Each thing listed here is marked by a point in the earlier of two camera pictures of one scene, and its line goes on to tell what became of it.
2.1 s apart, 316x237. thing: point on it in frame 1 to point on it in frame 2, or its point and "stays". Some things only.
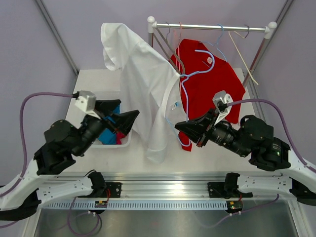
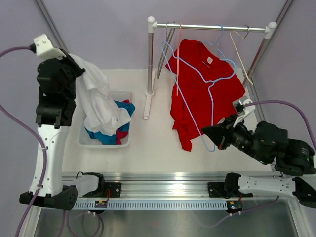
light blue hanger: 166,118 to 211,103
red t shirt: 204,73 stays
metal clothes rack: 267,29 stays
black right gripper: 195,128 to 223,131
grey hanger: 166,54 to 169,31
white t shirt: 149,84 to 99,107
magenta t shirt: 120,135 stays
